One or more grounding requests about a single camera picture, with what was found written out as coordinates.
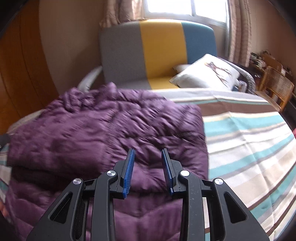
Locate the wicker wooden chair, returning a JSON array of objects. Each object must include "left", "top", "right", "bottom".
[{"left": 255, "top": 66, "right": 295, "bottom": 113}]

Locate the beige curtain left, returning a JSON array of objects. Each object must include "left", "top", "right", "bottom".
[{"left": 100, "top": 0, "right": 144, "bottom": 29}]

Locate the wooden wardrobe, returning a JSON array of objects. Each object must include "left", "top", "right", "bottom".
[{"left": 1, "top": 1, "right": 59, "bottom": 133}]

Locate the purple down jacket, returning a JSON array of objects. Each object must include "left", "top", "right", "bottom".
[{"left": 6, "top": 83, "right": 208, "bottom": 240}]

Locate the cluttered wooden desk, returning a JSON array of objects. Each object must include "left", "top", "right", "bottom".
[{"left": 249, "top": 50, "right": 293, "bottom": 78}]

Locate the bright window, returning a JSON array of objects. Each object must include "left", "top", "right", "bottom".
[{"left": 144, "top": 0, "right": 228, "bottom": 23}]

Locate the striped bed cover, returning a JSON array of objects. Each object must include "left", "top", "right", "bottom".
[{"left": 1, "top": 88, "right": 295, "bottom": 240}]

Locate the beige curtain right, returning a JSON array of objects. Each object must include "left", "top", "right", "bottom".
[{"left": 228, "top": 0, "right": 251, "bottom": 67}]

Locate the white printed pillow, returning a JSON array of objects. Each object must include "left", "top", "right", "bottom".
[{"left": 170, "top": 54, "right": 240, "bottom": 91}]

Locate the beige curtain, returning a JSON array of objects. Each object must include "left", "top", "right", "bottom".
[
  {"left": 100, "top": 0, "right": 144, "bottom": 29},
  {"left": 228, "top": 0, "right": 251, "bottom": 67}
]

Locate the grey yellow blue sofa chair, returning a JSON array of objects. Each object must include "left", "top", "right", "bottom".
[{"left": 77, "top": 19, "right": 256, "bottom": 95}]

